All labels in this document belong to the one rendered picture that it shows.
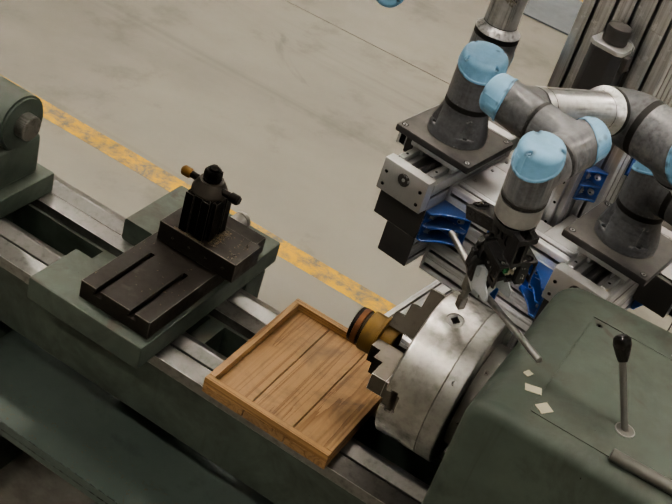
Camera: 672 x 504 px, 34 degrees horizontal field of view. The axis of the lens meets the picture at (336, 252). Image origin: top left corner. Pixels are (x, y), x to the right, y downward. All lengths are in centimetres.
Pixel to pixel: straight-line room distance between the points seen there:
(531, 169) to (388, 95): 378
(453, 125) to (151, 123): 222
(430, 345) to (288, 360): 45
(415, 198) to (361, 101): 266
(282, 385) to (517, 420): 61
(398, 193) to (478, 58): 37
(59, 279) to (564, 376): 106
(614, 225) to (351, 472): 85
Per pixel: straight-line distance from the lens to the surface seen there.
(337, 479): 222
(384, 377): 207
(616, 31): 260
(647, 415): 203
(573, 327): 213
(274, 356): 237
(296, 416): 226
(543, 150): 168
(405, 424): 207
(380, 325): 216
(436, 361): 201
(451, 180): 274
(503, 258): 180
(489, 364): 207
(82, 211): 270
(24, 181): 266
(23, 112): 254
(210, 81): 512
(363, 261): 424
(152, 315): 226
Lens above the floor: 245
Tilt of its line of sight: 35 degrees down
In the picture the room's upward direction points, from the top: 18 degrees clockwise
